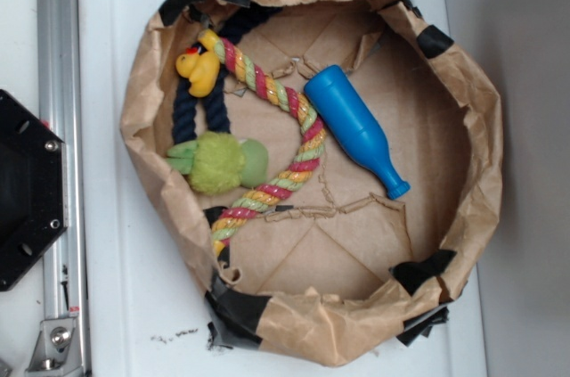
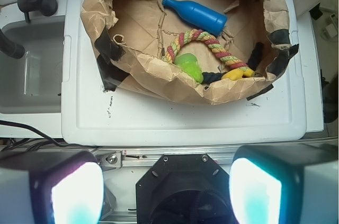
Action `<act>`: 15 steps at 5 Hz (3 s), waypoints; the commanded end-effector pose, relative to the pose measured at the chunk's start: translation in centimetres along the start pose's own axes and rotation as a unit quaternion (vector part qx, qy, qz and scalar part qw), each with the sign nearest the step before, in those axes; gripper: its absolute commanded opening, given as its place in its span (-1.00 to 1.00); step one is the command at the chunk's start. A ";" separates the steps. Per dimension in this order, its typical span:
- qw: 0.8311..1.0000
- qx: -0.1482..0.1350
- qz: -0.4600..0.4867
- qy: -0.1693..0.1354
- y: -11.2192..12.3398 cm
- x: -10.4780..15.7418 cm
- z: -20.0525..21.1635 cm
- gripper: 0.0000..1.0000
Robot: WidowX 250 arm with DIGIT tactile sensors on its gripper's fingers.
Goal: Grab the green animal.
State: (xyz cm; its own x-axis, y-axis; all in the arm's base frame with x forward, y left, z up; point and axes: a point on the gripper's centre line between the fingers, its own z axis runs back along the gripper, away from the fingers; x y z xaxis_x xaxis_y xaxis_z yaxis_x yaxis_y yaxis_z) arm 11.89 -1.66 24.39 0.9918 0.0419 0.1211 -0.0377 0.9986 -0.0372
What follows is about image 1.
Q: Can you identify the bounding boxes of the green plush animal toy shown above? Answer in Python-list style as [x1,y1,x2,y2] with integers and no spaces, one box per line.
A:
[167,131,269,195]

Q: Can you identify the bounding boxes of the blue plastic bottle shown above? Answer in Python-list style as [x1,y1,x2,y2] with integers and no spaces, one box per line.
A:
[304,65,411,200]

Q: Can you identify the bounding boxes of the yellow rubber duck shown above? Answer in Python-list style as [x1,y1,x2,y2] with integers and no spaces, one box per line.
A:
[175,45,220,98]

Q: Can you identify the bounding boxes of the white plastic tray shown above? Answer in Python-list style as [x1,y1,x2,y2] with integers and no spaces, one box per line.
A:
[78,0,487,376]

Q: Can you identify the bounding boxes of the multicolour twisted rope toy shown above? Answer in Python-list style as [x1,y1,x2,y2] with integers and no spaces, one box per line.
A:
[198,29,326,256]

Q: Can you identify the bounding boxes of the navy blue rope toy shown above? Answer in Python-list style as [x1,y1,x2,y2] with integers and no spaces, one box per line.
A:
[172,4,282,144]

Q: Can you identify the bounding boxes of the aluminium extrusion rail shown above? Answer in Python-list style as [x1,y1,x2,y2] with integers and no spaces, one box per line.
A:
[37,0,91,376]

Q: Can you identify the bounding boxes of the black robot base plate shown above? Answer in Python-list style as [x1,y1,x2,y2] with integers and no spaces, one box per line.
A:
[1,90,66,292]

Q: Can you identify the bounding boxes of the metal corner bracket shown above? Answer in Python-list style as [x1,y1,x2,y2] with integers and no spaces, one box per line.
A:
[25,317,85,376]

